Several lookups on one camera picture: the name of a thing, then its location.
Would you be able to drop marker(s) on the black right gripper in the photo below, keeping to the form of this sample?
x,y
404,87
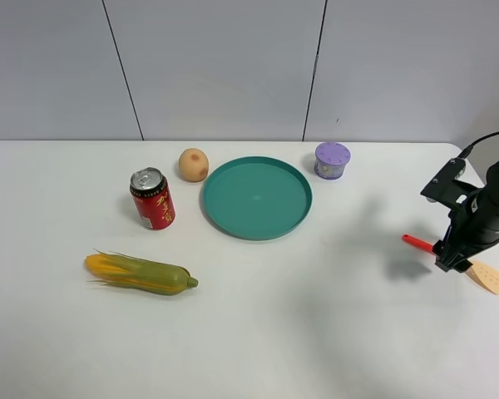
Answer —
x,y
474,226

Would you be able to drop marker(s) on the orange handled beige spatula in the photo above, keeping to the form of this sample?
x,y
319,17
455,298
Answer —
x,y
481,274

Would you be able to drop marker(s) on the purple lidded small jar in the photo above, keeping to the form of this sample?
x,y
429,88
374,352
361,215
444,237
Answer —
x,y
331,159

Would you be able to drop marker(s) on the teal round plate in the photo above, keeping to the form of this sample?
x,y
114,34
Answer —
x,y
256,198

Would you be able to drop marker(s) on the tan round potato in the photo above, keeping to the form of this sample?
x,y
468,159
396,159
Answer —
x,y
193,165

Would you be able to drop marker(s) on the red soda can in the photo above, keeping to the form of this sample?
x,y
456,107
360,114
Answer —
x,y
151,194

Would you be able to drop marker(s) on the yellow green toy corn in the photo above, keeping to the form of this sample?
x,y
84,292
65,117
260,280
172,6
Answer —
x,y
123,271

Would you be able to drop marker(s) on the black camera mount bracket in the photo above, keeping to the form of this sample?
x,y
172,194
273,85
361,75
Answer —
x,y
445,187

